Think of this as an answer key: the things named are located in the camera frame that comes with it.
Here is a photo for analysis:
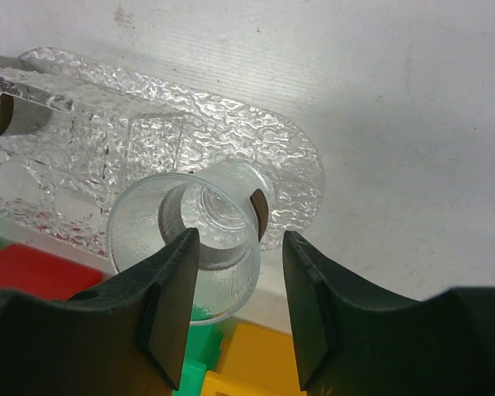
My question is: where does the dark smoky plastic cup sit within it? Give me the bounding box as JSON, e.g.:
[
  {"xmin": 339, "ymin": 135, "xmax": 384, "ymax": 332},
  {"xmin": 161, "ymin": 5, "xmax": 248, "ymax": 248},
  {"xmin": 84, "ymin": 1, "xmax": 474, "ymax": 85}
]
[{"xmin": 0, "ymin": 55, "xmax": 52, "ymax": 135}]

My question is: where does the yellow bin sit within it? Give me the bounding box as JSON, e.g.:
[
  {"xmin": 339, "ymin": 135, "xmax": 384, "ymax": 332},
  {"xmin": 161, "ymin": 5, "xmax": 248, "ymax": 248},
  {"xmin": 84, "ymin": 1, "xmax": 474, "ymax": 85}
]
[{"xmin": 200, "ymin": 323, "xmax": 306, "ymax": 395}]

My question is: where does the right green bin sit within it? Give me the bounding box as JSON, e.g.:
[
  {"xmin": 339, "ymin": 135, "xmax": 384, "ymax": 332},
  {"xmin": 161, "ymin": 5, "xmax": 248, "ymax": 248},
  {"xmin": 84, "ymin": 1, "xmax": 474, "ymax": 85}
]
[{"xmin": 172, "ymin": 323, "xmax": 223, "ymax": 396}]

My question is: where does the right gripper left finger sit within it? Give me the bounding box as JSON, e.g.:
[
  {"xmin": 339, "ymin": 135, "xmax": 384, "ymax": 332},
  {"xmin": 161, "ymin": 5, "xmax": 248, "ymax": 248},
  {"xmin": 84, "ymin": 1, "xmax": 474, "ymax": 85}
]
[{"xmin": 0, "ymin": 229, "xmax": 199, "ymax": 395}]

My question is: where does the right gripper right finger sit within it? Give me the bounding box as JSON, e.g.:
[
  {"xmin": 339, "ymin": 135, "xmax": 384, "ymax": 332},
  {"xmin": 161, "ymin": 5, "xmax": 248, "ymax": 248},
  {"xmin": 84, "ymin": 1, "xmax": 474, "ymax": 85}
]
[{"xmin": 282, "ymin": 231, "xmax": 495, "ymax": 395}]

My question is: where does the red bin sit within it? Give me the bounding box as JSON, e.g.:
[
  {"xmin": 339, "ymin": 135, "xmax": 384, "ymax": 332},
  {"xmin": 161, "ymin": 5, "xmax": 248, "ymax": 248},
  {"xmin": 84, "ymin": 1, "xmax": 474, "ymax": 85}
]
[{"xmin": 0, "ymin": 244, "xmax": 103, "ymax": 300}]

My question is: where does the clear textured holder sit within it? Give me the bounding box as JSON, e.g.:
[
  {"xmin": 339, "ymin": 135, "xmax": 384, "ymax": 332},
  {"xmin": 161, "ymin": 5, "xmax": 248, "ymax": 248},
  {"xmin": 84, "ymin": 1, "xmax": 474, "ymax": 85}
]
[{"xmin": 0, "ymin": 67, "xmax": 183, "ymax": 255}]

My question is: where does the clear textured oval tray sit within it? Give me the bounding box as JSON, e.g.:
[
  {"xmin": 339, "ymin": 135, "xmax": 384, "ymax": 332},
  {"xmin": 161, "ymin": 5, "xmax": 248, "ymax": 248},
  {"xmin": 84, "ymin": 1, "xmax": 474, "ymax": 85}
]
[{"xmin": 19, "ymin": 47, "xmax": 324, "ymax": 251}]

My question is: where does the clear plastic cup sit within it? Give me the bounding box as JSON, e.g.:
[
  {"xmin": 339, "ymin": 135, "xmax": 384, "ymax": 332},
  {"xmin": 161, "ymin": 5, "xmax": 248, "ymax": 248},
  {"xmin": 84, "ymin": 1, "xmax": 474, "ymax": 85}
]
[{"xmin": 106, "ymin": 160, "xmax": 273, "ymax": 326}]

